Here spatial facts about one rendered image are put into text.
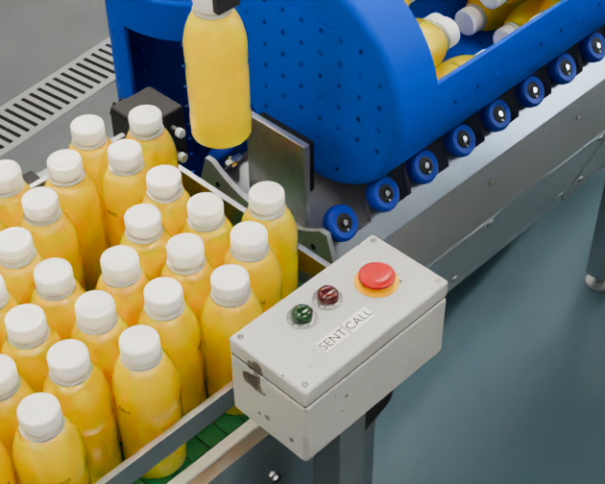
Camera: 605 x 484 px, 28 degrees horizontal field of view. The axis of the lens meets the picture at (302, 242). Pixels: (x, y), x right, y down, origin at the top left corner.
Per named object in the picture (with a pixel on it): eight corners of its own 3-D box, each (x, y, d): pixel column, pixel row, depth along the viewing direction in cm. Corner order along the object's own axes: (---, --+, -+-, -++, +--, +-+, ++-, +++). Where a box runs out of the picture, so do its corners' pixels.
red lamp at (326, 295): (344, 299, 115) (344, 289, 114) (327, 310, 114) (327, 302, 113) (326, 287, 116) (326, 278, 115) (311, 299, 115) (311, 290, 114)
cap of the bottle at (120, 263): (129, 252, 126) (127, 239, 125) (146, 274, 123) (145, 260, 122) (95, 266, 124) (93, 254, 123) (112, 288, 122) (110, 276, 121)
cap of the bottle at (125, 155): (125, 146, 139) (123, 133, 138) (150, 158, 137) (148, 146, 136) (101, 163, 137) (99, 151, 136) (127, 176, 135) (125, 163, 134)
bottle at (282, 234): (308, 317, 141) (307, 211, 130) (256, 335, 139) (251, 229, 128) (284, 281, 145) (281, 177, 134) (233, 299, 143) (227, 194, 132)
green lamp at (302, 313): (318, 317, 113) (318, 308, 112) (302, 329, 112) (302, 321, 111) (302, 305, 114) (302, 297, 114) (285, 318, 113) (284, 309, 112)
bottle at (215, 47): (258, 117, 133) (252, -13, 122) (244, 155, 128) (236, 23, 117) (200, 110, 134) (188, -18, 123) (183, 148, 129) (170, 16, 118)
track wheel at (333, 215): (350, 197, 144) (340, 199, 145) (324, 214, 141) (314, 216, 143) (367, 229, 145) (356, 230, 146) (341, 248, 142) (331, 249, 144)
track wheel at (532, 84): (538, 67, 163) (527, 70, 165) (518, 82, 161) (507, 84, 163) (551, 97, 164) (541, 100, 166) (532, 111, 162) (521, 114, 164)
